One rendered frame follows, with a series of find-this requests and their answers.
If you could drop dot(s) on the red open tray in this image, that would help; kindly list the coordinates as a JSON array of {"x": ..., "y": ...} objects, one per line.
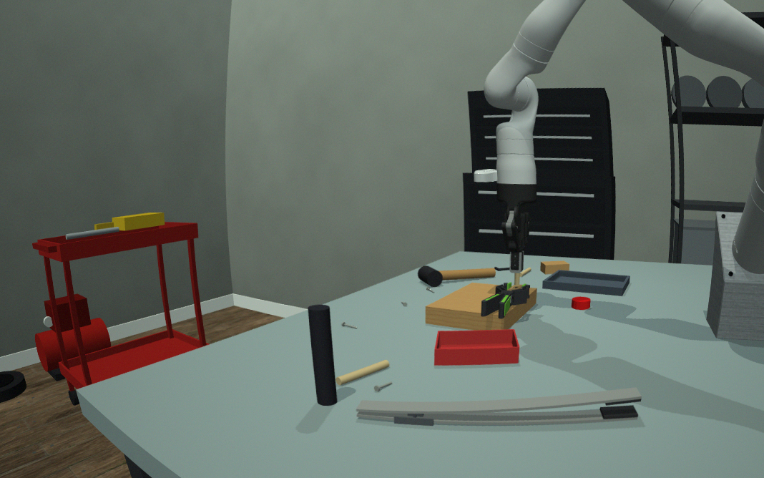
[{"x": 476, "y": 347}]

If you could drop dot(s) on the black mallet with wooden handle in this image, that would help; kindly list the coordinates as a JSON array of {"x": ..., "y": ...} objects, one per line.
[{"x": 434, "y": 278}]

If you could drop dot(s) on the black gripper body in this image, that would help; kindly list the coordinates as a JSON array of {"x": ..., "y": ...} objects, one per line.
[{"x": 516, "y": 196}]

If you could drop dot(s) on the black cylinder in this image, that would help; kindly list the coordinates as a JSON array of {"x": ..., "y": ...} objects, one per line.
[{"x": 322, "y": 352}]

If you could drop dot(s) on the light brown wooden board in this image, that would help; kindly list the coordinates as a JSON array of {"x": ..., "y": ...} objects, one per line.
[{"x": 462, "y": 309}]

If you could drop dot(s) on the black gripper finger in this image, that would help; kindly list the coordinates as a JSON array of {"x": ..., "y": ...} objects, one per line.
[
  {"x": 510, "y": 233},
  {"x": 525, "y": 240}
]

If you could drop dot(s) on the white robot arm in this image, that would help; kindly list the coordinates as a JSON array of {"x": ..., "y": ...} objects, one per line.
[{"x": 708, "y": 29}]

